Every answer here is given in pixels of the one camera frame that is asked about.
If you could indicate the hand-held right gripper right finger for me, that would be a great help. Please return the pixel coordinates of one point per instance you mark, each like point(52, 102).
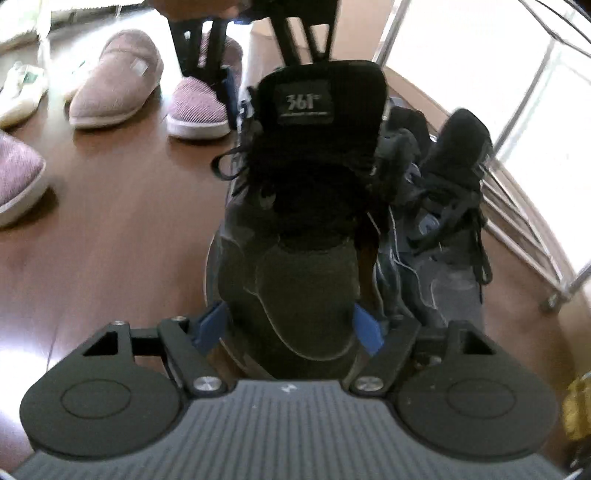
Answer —
point(367, 330)

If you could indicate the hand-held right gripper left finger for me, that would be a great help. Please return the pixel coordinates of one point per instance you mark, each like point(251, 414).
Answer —
point(212, 325)

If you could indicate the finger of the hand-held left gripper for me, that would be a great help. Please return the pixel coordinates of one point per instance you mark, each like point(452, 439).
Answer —
point(227, 92)
point(286, 37)

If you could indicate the purple fleece-lined boot slipper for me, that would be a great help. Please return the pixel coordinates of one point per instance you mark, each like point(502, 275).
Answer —
point(18, 175)
point(198, 106)

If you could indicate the taupe plush slipper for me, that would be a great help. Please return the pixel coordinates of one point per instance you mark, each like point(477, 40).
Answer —
point(111, 87)

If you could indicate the black lace-up sneaker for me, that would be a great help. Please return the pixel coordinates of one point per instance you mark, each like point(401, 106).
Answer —
point(457, 147)
point(300, 207)

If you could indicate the white green-label sneaker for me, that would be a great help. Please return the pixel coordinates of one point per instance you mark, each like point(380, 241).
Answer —
point(23, 97)

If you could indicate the metal tube rack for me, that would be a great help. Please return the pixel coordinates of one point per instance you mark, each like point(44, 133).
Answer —
point(391, 32)

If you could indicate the sofa with white cover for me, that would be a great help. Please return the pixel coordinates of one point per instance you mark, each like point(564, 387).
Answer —
point(18, 18)

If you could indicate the yellow object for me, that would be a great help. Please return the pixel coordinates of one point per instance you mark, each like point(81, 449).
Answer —
point(579, 406)

